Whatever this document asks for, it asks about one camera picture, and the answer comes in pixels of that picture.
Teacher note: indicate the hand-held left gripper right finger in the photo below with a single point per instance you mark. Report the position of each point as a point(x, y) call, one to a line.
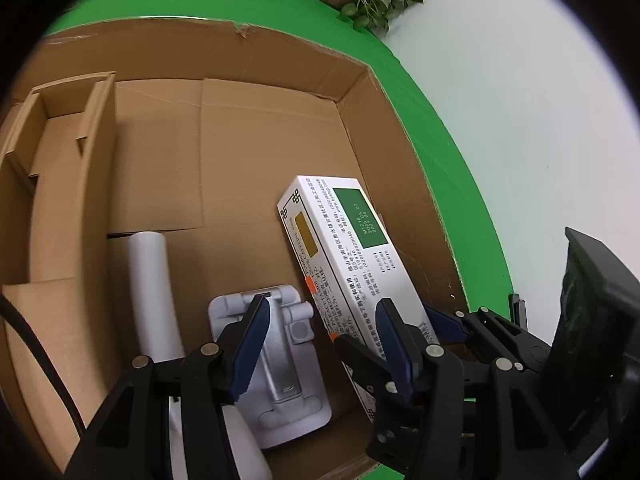
point(395, 350)

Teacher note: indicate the narrow cardboard box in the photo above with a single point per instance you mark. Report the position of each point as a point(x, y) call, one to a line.
point(95, 185)

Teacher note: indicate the white folding stand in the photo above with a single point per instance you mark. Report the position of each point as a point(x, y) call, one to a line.
point(150, 285)

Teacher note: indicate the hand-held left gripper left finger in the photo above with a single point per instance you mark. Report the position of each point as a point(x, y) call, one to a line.
point(250, 345)

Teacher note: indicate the white and green medicine box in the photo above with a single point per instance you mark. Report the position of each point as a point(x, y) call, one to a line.
point(340, 240)

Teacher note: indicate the large shallow cardboard box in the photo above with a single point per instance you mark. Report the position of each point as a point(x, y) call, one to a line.
point(260, 135)

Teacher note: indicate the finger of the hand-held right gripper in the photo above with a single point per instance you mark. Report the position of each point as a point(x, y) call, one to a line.
point(445, 325)
point(360, 357)

